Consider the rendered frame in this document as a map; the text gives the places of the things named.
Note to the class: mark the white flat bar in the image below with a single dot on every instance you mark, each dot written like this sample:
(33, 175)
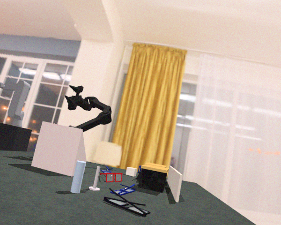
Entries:
(174, 181)

